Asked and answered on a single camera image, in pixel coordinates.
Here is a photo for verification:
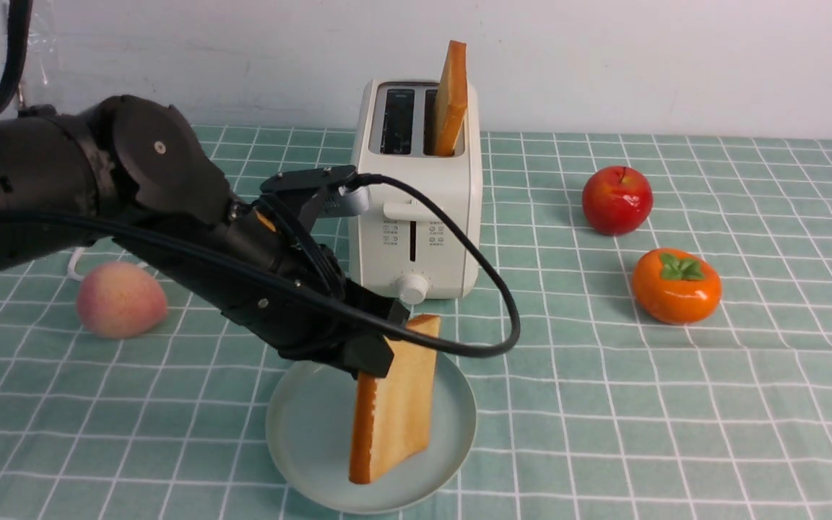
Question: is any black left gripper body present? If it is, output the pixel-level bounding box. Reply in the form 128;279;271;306
219;167;386;362

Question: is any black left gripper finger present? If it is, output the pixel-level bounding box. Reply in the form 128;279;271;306
347;280;410;329
342;335;395;379

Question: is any toasted bread slice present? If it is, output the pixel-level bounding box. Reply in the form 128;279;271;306
349;340;437;485
430;40;469;157

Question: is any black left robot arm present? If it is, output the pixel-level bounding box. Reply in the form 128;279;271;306
0;95;410;376

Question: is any white two-slot toaster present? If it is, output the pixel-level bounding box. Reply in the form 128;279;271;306
349;79;483;304

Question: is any light green round plate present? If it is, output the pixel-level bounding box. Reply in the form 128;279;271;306
265;356;477;517

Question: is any pink peach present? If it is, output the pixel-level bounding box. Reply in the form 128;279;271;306
76;262;168;339

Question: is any red apple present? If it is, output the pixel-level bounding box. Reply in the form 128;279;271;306
581;165;654;236

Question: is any orange persimmon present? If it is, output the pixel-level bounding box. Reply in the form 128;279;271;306
631;248;723;326

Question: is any green checkered tablecloth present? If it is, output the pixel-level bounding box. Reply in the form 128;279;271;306
0;132;832;519

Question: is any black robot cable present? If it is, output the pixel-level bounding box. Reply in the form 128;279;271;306
0;0;521;359

